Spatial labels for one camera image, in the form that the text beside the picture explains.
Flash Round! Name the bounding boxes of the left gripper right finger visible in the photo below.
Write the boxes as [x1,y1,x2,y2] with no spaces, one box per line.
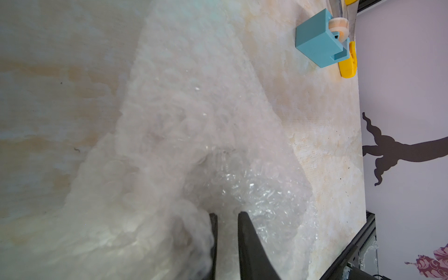
[238,212,280,280]

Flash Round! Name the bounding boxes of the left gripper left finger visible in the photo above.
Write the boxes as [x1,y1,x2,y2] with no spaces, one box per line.
[204,213,218,280]

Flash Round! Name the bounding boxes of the clear bubble wrap sheet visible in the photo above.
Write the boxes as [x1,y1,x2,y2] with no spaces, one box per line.
[1,1,316,280]

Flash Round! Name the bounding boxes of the teal tape dispenser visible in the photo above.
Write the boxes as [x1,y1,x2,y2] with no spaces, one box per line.
[295,9,348,68]

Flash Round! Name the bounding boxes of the yellow metal kitchen tongs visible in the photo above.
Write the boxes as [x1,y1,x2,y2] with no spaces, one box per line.
[329,0,359,79]

